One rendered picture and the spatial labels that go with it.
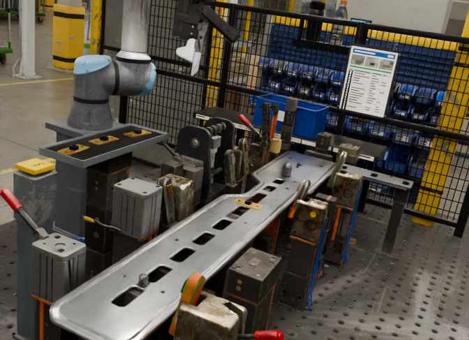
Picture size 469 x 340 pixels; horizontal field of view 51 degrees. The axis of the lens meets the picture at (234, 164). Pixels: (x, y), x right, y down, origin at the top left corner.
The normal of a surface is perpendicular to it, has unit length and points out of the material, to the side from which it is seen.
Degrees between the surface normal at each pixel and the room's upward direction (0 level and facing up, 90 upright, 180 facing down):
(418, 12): 90
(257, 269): 0
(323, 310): 0
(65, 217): 90
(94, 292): 0
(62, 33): 90
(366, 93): 90
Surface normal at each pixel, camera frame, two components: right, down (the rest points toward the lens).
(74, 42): 0.87, 0.26
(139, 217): -0.43, 0.23
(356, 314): 0.13, -0.94
